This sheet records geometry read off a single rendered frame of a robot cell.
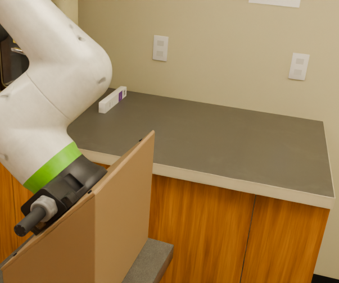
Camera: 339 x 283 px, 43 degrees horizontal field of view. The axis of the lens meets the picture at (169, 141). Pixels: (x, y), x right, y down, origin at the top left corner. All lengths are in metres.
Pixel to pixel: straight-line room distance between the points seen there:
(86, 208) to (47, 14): 0.36
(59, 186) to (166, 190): 0.73
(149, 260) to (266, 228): 0.58
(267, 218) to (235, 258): 0.20
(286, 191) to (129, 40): 1.11
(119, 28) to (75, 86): 1.32
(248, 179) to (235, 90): 0.73
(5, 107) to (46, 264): 0.29
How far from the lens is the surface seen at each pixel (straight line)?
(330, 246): 2.37
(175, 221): 1.53
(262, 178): 1.40
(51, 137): 0.83
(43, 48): 0.83
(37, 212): 0.76
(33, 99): 0.82
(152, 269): 0.98
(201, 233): 1.53
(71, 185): 0.82
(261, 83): 2.01
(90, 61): 0.82
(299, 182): 1.43
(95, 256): 0.76
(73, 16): 1.80
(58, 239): 0.77
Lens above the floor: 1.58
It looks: 24 degrees down
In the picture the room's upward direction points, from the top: 5 degrees clockwise
